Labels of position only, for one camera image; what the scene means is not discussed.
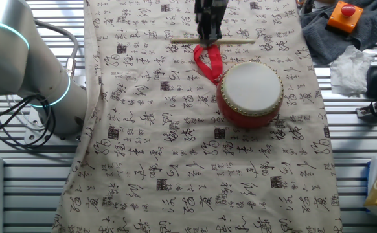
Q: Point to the beige calligraphy print cloth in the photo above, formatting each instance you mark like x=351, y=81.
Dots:
x=256, y=161

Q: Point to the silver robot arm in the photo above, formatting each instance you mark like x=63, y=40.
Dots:
x=7, y=58

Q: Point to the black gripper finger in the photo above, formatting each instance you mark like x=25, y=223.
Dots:
x=200, y=30
x=211, y=38

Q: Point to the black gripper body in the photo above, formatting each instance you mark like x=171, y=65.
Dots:
x=211, y=14

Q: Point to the light wooden drumstick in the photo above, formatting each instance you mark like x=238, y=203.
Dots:
x=237, y=41

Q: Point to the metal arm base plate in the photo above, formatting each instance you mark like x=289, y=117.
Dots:
x=29, y=136

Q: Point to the black round object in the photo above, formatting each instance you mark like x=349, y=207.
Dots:
x=373, y=82

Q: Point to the red drum with white head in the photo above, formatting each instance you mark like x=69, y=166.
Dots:
x=251, y=87

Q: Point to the dark grey towel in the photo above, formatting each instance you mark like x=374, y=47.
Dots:
x=318, y=39

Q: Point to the crumpled white tissue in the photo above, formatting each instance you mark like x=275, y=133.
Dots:
x=350, y=71

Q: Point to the orange emergency stop box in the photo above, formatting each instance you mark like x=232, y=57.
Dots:
x=340, y=21

